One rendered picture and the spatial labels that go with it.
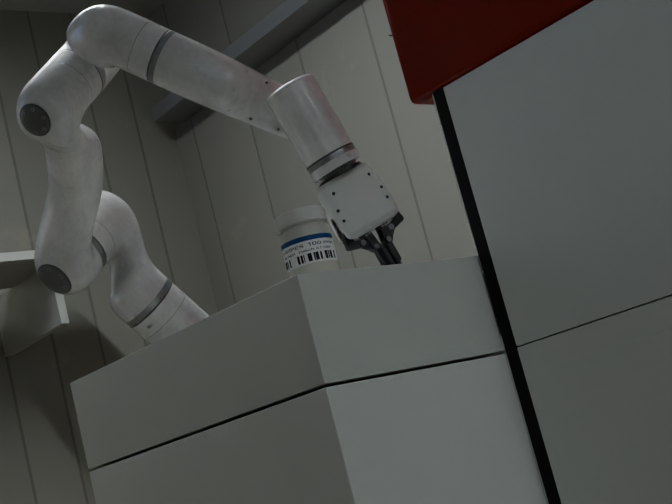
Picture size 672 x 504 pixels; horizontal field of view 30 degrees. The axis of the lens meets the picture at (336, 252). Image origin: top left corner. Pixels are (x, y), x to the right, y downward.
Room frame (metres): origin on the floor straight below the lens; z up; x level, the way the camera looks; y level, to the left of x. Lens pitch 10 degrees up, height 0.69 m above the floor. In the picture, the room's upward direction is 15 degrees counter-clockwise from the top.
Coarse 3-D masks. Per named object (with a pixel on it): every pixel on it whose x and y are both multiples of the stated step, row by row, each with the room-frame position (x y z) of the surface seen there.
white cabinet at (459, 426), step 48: (384, 384) 1.62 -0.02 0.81; (432, 384) 1.68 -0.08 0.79; (480, 384) 1.75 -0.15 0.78; (240, 432) 1.70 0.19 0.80; (288, 432) 1.63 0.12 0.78; (336, 432) 1.56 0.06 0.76; (384, 432) 1.61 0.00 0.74; (432, 432) 1.67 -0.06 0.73; (480, 432) 1.73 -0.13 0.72; (96, 480) 2.00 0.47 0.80; (144, 480) 1.90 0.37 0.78; (192, 480) 1.81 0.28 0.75; (240, 480) 1.72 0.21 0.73; (288, 480) 1.64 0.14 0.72; (336, 480) 1.57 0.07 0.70; (384, 480) 1.60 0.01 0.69; (432, 480) 1.65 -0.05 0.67; (480, 480) 1.71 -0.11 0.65; (528, 480) 1.77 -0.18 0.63
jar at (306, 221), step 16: (304, 208) 1.61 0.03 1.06; (320, 208) 1.62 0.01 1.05; (288, 224) 1.61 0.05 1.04; (304, 224) 1.61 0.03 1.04; (320, 224) 1.61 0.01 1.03; (288, 240) 1.61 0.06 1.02; (304, 240) 1.60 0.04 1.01; (320, 240) 1.61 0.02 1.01; (288, 256) 1.62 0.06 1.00; (304, 256) 1.61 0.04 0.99; (320, 256) 1.61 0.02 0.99; (336, 256) 1.63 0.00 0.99; (288, 272) 1.63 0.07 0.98; (304, 272) 1.61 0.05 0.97
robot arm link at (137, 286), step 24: (96, 216) 2.28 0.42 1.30; (120, 216) 2.32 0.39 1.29; (120, 240) 2.33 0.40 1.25; (120, 264) 2.35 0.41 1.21; (144, 264) 2.33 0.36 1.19; (120, 288) 2.33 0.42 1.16; (144, 288) 2.32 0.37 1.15; (168, 288) 2.35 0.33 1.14; (120, 312) 2.34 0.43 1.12; (144, 312) 2.33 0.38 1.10
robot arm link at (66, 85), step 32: (64, 64) 1.95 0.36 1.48; (32, 96) 1.92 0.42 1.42; (64, 96) 1.93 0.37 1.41; (96, 96) 2.01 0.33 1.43; (32, 128) 1.94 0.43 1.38; (64, 128) 1.95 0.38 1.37; (64, 160) 2.07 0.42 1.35; (96, 160) 2.11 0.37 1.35; (64, 192) 2.14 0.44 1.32; (96, 192) 2.17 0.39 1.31; (64, 224) 2.19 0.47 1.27; (64, 256) 2.22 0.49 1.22; (96, 256) 2.27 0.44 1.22; (64, 288) 2.26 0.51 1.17
